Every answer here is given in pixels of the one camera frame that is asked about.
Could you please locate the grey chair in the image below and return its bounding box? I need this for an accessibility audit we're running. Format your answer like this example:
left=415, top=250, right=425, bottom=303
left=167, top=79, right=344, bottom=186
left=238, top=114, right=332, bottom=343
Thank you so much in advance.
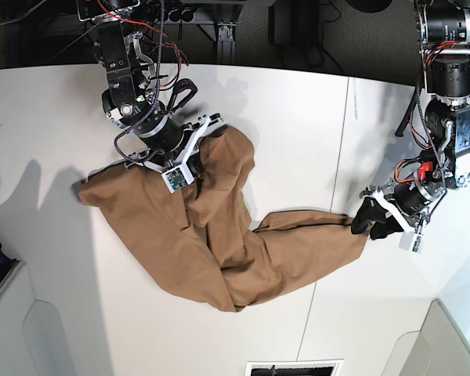
left=382, top=299, right=470, bottom=376
left=0, top=262, right=78, bottom=375

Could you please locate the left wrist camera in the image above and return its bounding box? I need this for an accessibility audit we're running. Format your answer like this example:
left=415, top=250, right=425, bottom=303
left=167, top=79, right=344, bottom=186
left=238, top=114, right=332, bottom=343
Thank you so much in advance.
left=370, top=190, right=426, bottom=254

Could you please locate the aluminium table frame post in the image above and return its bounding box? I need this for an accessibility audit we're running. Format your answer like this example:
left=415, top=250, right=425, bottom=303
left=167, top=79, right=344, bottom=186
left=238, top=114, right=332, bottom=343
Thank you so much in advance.
left=215, top=23, right=236, bottom=65

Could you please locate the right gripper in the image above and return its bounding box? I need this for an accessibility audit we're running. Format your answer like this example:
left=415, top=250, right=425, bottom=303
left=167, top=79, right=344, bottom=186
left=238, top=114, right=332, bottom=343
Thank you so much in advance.
left=115, top=113, right=222, bottom=176

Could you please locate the white framed floor vent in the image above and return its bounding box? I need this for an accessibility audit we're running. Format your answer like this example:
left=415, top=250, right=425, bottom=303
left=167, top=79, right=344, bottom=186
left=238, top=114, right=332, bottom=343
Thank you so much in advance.
left=244, top=360, right=344, bottom=376

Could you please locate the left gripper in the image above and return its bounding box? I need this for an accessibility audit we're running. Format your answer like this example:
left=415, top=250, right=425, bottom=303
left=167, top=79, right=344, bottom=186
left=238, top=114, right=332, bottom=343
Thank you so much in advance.
left=351, top=179, right=447, bottom=240

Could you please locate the black power strip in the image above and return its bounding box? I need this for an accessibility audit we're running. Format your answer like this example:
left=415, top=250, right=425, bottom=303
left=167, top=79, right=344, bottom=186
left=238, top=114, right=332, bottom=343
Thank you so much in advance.
left=164, top=8, right=197, bottom=24

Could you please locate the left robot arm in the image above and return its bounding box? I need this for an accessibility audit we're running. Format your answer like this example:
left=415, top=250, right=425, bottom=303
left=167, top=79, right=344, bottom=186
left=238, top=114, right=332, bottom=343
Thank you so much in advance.
left=350, top=1, right=470, bottom=240

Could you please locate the right grey chair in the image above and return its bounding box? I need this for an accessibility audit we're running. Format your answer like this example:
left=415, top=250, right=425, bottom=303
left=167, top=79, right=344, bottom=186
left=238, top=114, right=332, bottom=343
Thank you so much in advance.
left=382, top=299, right=470, bottom=376

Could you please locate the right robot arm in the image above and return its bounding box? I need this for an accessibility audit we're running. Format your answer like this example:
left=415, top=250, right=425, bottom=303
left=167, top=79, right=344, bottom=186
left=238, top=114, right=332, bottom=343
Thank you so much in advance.
left=77, top=1, right=220, bottom=183

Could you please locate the left grey chair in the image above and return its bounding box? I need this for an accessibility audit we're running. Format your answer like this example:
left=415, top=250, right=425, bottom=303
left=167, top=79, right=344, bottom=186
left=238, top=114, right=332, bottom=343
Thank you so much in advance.
left=0, top=262, right=78, bottom=375

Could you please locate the brown t-shirt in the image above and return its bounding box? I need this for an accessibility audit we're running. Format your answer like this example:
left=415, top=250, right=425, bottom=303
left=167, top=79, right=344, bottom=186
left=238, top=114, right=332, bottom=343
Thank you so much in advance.
left=78, top=126, right=367, bottom=313

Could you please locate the black power adapter box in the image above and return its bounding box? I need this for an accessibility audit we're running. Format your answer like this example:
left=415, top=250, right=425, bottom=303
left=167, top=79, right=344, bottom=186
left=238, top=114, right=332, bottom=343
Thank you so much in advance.
left=269, top=1, right=292, bottom=45

